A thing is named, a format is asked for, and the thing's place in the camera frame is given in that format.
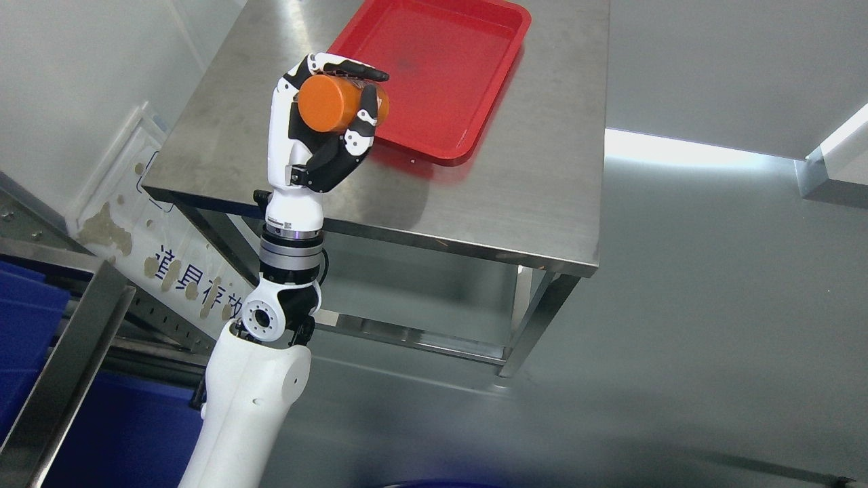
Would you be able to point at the stainless steel table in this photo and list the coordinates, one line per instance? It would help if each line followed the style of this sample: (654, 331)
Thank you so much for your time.
(527, 195)

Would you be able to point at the red plastic tray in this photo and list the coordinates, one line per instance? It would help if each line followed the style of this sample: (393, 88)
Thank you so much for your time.
(447, 62)

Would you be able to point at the orange cylindrical capacitor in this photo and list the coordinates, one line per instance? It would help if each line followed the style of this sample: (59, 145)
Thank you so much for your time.
(328, 103)

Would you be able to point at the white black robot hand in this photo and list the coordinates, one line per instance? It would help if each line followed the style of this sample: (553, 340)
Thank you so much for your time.
(302, 163)

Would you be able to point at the white floor sign with text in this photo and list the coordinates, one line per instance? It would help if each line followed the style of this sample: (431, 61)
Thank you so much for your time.
(151, 242)

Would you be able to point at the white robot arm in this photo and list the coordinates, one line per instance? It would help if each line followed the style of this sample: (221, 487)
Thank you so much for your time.
(260, 364)

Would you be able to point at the steel shelf front rail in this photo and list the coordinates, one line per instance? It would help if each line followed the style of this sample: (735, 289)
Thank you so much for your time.
(42, 425)

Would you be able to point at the blue bin lower left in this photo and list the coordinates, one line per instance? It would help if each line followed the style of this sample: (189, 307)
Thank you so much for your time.
(128, 432)

